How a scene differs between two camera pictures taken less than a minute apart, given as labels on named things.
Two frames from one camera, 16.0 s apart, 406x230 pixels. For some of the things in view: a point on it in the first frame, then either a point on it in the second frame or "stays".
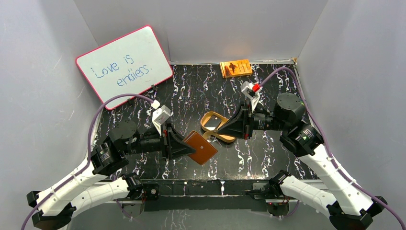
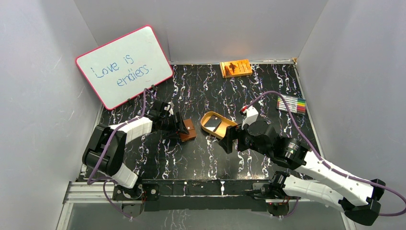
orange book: [235, 68] stays
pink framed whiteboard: [131, 64] stays
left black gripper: [166, 143] → [177, 123]
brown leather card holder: [204, 150] → [192, 135]
